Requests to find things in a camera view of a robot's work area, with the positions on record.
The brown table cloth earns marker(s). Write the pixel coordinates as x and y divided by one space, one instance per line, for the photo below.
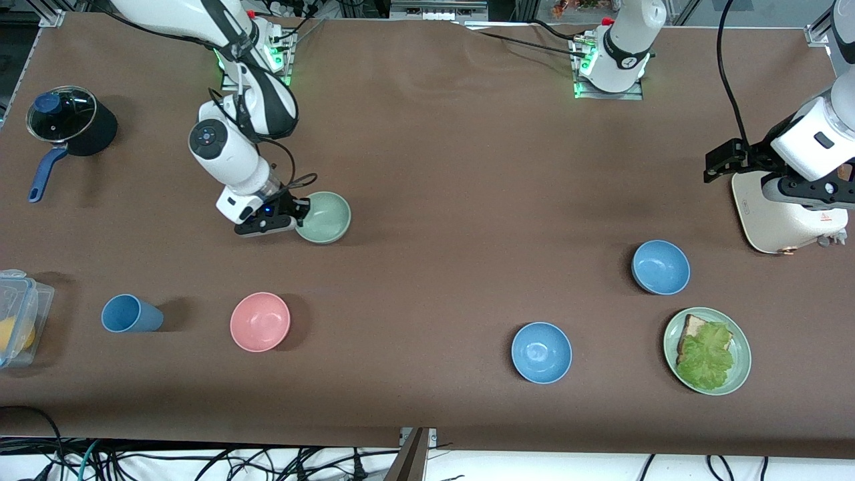
434 167

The green lettuce leaf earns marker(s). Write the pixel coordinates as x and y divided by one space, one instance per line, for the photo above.
707 357

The blue bowl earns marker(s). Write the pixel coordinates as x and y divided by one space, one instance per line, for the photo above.
660 267
541 353

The yellow fruit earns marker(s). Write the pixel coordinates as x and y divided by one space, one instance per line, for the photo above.
13 335

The pale green bowl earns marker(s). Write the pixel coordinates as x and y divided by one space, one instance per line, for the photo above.
327 217

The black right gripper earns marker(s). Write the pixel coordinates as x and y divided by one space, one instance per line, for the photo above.
292 201

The glass pot lid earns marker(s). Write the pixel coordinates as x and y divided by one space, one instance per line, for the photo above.
63 117

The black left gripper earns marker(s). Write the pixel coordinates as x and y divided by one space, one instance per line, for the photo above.
759 157

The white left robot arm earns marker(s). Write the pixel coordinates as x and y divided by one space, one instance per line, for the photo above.
628 40

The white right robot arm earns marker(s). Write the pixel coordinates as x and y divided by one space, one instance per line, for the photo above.
227 160

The pink bowl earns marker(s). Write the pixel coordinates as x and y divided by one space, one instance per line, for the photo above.
260 322

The clear plastic container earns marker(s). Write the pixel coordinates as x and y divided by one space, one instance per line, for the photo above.
23 300

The cream white appliance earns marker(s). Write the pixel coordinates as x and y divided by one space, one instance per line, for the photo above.
778 224

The blue cup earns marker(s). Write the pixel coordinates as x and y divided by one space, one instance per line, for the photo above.
130 314

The aluminium corner bracket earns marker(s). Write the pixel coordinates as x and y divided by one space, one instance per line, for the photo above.
820 35
53 18

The bread slice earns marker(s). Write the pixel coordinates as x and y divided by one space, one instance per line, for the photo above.
693 327

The pale green plate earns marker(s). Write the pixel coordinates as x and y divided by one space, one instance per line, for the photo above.
741 361

